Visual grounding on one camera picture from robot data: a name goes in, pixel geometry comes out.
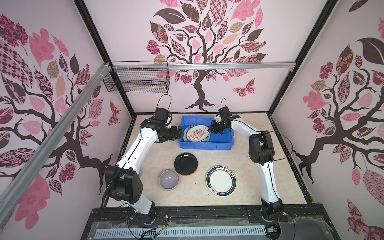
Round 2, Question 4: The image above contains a white plate orange sunburst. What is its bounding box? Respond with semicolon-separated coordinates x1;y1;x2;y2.
183;125;211;143

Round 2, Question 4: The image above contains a black plate orange underside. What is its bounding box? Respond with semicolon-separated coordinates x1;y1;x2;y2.
174;153;198;176

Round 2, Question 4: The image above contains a white plate green rim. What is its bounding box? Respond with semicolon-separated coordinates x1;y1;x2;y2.
205;166;237;197

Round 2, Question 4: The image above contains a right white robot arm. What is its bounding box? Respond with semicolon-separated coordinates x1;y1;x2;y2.
209;107;284;222

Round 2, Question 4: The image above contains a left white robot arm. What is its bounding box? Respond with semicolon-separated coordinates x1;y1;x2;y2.
105;108;183;215

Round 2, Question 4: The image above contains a blue plastic bin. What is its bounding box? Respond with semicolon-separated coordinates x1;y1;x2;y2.
179;116;235;151

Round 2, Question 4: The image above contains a lavender grey bowl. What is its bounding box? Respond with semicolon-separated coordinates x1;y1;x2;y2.
159;170;180;191

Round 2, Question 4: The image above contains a black wire basket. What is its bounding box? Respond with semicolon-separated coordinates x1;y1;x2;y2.
103;60;171;94

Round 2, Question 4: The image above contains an aluminium rail back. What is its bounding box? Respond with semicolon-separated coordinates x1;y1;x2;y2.
110;61;296;71

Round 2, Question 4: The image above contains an aluminium rail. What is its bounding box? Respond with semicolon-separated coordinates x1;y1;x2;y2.
110;61;296;71
1;63;111;224

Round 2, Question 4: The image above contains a white vented cable duct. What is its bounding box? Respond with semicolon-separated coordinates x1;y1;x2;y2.
93;226;266;240

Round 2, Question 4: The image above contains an aluminium rail left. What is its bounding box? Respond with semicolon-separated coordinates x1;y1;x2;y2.
1;63;111;224

